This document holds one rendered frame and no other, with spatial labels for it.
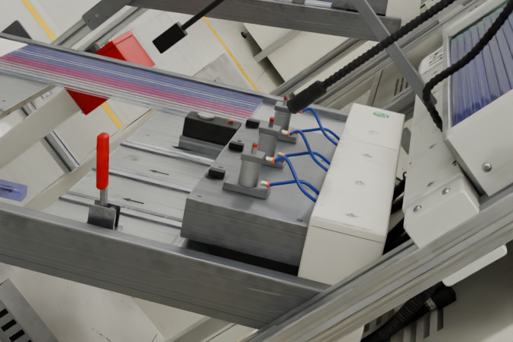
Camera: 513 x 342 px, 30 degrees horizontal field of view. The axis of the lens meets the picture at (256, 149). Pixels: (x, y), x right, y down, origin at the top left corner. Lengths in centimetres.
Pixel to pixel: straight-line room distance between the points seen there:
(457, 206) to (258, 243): 23
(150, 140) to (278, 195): 33
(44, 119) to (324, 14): 73
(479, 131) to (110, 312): 101
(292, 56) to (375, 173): 463
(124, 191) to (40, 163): 197
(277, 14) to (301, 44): 334
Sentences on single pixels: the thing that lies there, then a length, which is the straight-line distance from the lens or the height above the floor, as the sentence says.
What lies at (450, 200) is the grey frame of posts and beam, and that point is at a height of 136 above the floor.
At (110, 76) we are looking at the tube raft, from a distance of 160.
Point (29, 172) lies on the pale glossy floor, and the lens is 305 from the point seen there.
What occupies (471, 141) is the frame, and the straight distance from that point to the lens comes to 91.
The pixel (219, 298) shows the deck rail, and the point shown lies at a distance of 101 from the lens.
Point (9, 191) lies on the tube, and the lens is 88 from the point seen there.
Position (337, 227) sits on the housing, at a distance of 98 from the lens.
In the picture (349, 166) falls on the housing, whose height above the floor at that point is 124.
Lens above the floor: 152
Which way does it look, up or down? 18 degrees down
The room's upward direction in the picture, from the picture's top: 56 degrees clockwise
